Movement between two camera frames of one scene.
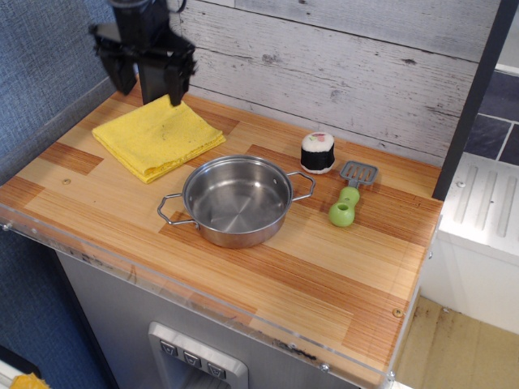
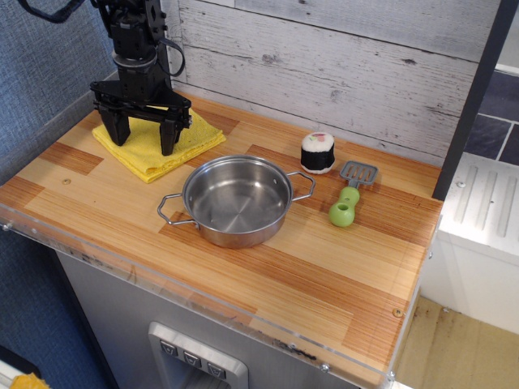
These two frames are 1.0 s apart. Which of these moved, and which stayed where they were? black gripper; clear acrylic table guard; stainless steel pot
Moved: black gripper
Stayed: clear acrylic table guard; stainless steel pot
